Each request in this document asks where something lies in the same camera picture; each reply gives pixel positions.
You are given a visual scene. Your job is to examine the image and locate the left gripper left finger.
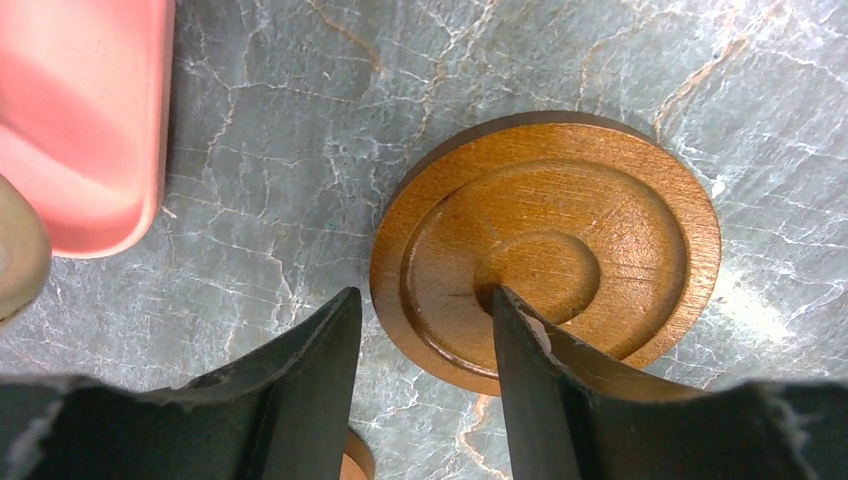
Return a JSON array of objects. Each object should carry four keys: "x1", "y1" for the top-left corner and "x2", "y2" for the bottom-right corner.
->
[{"x1": 1, "y1": 287, "x2": 362, "y2": 479}]

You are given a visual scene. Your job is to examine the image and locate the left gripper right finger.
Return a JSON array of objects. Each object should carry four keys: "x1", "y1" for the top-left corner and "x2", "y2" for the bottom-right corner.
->
[{"x1": 492, "y1": 286, "x2": 847, "y2": 479}]

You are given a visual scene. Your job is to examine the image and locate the beige ceramic mug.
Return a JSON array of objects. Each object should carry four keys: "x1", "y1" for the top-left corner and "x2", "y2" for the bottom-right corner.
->
[{"x1": 1, "y1": 176, "x2": 52, "y2": 328}]

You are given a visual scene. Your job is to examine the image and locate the wooden coaster one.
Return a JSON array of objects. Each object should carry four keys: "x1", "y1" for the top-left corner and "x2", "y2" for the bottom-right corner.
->
[{"x1": 369, "y1": 111, "x2": 721, "y2": 396}]

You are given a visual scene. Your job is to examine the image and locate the wooden coaster two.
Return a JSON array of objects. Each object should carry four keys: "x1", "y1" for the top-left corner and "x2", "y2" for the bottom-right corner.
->
[{"x1": 339, "y1": 429, "x2": 376, "y2": 480}]

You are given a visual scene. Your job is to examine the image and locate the pink serving tray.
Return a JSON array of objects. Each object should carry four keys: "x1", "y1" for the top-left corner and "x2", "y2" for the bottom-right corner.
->
[{"x1": 1, "y1": 1, "x2": 176, "y2": 258}]

